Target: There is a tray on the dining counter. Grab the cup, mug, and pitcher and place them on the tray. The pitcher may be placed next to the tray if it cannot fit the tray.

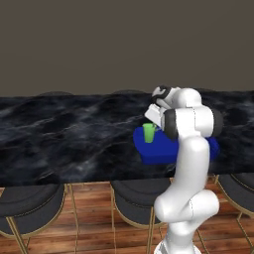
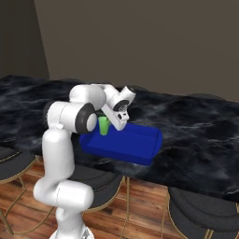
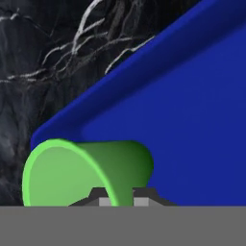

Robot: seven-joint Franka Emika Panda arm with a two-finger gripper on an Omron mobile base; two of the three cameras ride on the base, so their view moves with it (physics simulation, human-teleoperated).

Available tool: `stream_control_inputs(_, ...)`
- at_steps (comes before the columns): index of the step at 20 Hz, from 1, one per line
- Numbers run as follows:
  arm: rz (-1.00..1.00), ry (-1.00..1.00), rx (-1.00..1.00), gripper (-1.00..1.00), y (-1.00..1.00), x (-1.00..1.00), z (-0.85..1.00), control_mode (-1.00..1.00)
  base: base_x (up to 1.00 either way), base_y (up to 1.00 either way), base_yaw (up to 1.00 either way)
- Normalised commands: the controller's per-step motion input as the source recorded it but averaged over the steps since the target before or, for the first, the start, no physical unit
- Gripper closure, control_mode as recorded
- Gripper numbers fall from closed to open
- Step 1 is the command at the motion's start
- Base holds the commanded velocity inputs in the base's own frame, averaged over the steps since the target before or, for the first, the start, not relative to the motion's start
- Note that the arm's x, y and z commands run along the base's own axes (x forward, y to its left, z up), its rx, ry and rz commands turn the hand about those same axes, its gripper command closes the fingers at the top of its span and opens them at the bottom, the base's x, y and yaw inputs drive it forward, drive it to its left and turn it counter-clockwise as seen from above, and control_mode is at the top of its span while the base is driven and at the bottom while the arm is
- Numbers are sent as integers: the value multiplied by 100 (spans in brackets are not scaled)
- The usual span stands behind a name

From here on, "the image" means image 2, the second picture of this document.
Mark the black stool with gold legs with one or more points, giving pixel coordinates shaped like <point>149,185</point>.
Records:
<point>202,211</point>
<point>104,185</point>
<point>12,163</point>

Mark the green cup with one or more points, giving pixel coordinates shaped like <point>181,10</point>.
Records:
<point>104,127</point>

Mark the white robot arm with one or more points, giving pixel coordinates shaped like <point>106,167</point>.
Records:
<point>58,155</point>

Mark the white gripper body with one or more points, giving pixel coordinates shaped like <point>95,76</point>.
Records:
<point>114,119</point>

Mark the blue rectangular tray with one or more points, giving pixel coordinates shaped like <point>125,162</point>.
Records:
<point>124,146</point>

